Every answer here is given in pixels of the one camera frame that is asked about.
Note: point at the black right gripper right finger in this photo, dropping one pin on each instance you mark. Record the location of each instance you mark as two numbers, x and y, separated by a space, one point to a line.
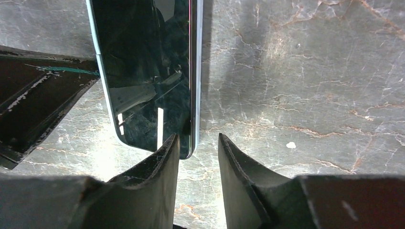
256 197

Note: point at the light blue phone case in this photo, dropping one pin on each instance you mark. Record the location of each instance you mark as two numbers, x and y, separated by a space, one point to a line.
197 72

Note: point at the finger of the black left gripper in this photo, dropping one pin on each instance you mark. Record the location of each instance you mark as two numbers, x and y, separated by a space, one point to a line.
37 90

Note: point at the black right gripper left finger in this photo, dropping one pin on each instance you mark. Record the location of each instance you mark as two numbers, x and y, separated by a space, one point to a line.
143 197

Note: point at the black phone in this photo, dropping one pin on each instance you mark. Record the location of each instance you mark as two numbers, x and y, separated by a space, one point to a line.
148 75

